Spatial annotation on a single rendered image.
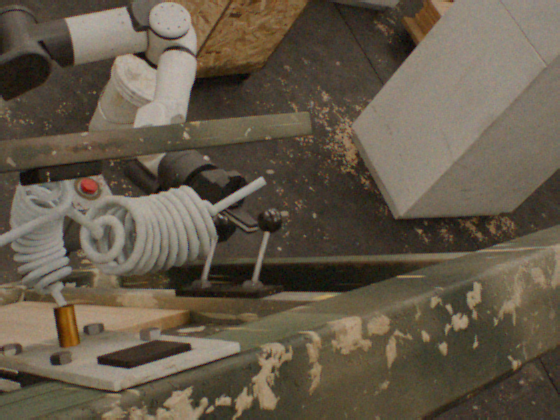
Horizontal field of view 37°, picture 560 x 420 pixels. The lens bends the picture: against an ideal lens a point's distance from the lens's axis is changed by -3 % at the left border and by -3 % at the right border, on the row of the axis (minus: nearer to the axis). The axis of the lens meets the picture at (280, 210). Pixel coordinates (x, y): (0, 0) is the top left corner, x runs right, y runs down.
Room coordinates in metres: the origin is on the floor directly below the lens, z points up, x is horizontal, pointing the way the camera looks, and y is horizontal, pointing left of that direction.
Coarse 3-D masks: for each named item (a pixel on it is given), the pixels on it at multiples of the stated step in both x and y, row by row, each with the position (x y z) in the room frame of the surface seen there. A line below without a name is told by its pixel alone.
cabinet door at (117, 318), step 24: (0, 312) 0.92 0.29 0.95; (24, 312) 0.91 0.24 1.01; (48, 312) 0.91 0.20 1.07; (96, 312) 0.88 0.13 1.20; (120, 312) 0.88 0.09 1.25; (144, 312) 0.87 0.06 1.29; (168, 312) 0.86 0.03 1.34; (0, 336) 0.73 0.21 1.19; (24, 336) 0.73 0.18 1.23; (48, 336) 0.73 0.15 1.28
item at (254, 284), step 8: (272, 208) 0.96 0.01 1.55; (264, 216) 0.95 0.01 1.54; (272, 216) 0.95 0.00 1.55; (280, 216) 0.96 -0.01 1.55; (264, 224) 0.94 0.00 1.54; (272, 224) 0.94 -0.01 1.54; (280, 224) 0.95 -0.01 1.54; (264, 232) 0.94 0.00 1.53; (272, 232) 0.95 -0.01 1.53; (264, 240) 0.93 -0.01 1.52; (264, 248) 0.92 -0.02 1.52; (264, 256) 0.92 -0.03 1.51; (256, 264) 0.90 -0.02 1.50; (256, 272) 0.89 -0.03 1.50; (256, 280) 0.88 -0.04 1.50; (248, 288) 0.87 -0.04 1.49; (256, 288) 0.87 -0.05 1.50
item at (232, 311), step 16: (64, 288) 1.03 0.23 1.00; (80, 288) 1.02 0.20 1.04; (96, 288) 1.01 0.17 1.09; (112, 288) 1.00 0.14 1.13; (96, 304) 0.95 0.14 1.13; (112, 304) 0.93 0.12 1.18; (128, 304) 0.92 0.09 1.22; (144, 304) 0.91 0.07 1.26; (160, 304) 0.90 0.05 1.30; (176, 304) 0.89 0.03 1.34; (192, 304) 0.88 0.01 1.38; (208, 304) 0.87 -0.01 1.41; (224, 304) 0.86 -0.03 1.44; (240, 304) 0.85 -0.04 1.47; (256, 304) 0.84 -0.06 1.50; (272, 304) 0.83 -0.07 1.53; (288, 304) 0.82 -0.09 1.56; (304, 304) 0.82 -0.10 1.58; (192, 320) 0.87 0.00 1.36; (208, 320) 0.86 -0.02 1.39; (224, 320) 0.85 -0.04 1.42; (240, 320) 0.84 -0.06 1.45
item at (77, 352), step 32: (96, 160) 0.41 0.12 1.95; (32, 192) 0.39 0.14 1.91; (64, 192) 0.41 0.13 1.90; (32, 256) 0.38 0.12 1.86; (64, 320) 0.38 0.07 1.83; (0, 352) 0.34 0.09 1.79; (32, 352) 0.35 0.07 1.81; (64, 352) 0.33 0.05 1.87; (96, 352) 0.35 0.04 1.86; (192, 352) 0.35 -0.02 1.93; (224, 352) 0.37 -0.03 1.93; (0, 384) 0.36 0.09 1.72; (32, 384) 0.34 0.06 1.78; (96, 384) 0.30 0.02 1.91; (128, 384) 0.30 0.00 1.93
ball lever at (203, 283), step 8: (216, 216) 0.98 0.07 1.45; (224, 216) 0.99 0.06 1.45; (216, 224) 0.97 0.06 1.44; (224, 224) 0.98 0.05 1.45; (216, 232) 0.97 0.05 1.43; (224, 232) 0.98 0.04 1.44; (216, 240) 0.97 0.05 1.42; (208, 256) 0.94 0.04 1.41; (208, 264) 0.93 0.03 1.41; (208, 272) 0.93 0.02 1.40; (200, 280) 0.91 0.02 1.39; (200, 288) 0.90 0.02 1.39
